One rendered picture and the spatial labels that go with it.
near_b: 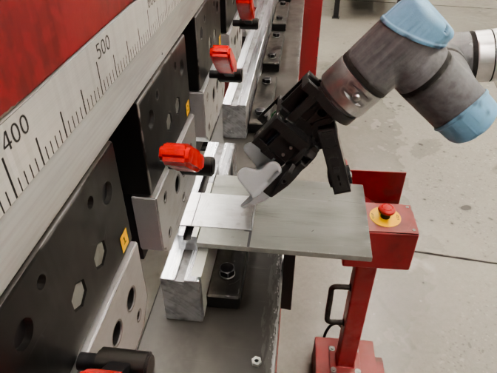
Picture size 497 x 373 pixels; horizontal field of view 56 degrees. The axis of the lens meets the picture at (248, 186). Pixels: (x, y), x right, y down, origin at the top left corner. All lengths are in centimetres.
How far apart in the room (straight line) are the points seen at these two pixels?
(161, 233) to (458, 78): 40
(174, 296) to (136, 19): 48
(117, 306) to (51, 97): 15
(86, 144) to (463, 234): 223
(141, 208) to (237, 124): 80
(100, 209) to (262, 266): 58
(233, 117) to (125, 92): 85
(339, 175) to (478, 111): 19
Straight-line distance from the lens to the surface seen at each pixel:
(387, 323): 194
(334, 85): 61
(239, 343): 75
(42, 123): 24
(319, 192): 82
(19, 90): 22
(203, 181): 85
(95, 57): 29
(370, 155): 282
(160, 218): 41
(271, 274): 84
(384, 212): 111
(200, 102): 56
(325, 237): 73
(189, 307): 75
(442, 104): 62
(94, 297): 30
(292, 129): 63
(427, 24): 58
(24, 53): 23
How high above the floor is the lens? 149
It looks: 37 degrees down
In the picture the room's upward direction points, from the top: straight up
